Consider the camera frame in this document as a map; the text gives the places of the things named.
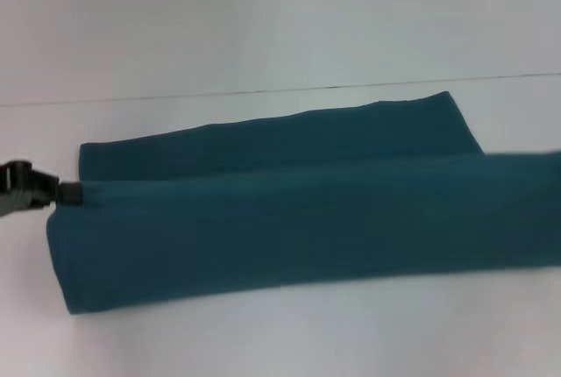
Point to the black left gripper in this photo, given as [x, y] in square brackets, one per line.
[26, 188]

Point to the teal blue t-shirt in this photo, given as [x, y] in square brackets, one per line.
[285, 228]

